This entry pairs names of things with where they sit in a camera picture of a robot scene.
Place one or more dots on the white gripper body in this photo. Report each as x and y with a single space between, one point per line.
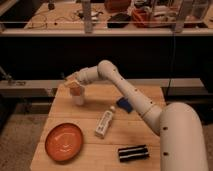
72 82

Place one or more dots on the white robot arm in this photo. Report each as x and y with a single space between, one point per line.
182 143

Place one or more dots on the white ceramic cup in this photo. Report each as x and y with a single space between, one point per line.
79 100

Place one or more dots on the white tube bottle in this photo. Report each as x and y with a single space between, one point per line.
104 122

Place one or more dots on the blue sponge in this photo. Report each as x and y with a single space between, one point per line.
124 104

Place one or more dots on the orange plate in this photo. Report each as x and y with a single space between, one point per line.
64 142

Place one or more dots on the black tray on shelf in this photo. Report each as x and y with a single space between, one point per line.
119 20

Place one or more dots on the black striped box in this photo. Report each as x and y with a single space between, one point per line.
133 153

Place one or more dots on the metal shelf post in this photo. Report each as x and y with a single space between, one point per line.
86 6

